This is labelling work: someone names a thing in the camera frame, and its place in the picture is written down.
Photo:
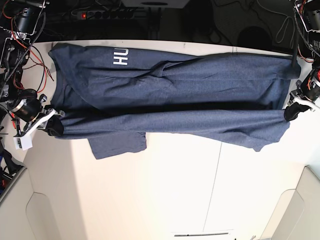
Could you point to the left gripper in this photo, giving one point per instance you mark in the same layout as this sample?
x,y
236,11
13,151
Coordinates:
x,y
308,89

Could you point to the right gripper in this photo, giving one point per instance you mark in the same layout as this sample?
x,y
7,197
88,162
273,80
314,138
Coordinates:
x,y
29,110

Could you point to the blue t-shirt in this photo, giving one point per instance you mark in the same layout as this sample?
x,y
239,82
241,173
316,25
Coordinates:
x,y
114,96

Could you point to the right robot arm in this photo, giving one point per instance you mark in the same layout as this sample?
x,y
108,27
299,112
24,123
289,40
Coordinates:
x,y
22,22

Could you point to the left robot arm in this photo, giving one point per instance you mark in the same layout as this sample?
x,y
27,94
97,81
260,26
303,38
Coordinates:
x,y
306,44

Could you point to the red lit power strip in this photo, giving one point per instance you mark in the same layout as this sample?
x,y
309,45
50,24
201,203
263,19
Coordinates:
x,y
105,14

